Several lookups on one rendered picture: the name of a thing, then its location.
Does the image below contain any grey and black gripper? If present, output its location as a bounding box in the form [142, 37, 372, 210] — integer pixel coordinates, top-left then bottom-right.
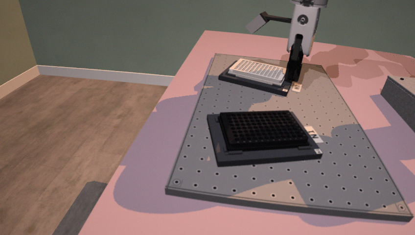
[284, 0, 327, 82]

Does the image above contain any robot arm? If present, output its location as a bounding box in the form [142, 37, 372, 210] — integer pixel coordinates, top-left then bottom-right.
[245, 0, 328, 34]

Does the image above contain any beige label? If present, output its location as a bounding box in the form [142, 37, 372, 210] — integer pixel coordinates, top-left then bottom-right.
[305, 126, 324, 143]
[292, 83, 302, 93]

